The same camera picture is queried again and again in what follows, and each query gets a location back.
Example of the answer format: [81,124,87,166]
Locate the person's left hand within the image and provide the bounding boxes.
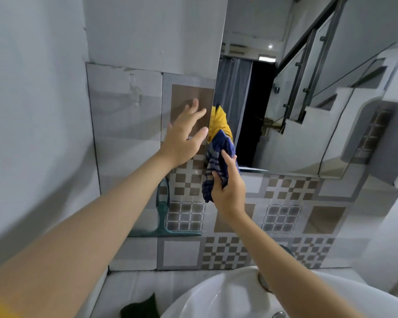
[159,98,209,168]

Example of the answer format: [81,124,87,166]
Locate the person's right hand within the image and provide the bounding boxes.
[212,150,247,218]

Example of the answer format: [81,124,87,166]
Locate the blue checked cloth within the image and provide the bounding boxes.
[202,130,241,203]

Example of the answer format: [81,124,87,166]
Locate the person's left forearm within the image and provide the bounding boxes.
[0,150,178,318]

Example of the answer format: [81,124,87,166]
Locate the person's right forearm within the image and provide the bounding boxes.
[219,207,367,318]

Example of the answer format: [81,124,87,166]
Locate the teal window squeegee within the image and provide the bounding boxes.
[129,177,202,238]

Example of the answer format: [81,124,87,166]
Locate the white ceramic sink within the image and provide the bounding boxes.
[159,265,398,318]

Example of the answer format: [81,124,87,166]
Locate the dark green sponge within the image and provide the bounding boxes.
[120,293,158,318]

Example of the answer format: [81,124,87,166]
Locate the clear plastic wall hook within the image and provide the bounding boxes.
[127,73,143,107]

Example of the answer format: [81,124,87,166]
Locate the frameless wall mirror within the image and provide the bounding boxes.
[205,0,398,180]

